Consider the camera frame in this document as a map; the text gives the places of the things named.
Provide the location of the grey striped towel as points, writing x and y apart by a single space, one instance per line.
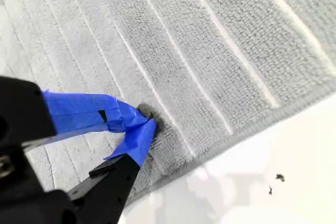
210 51

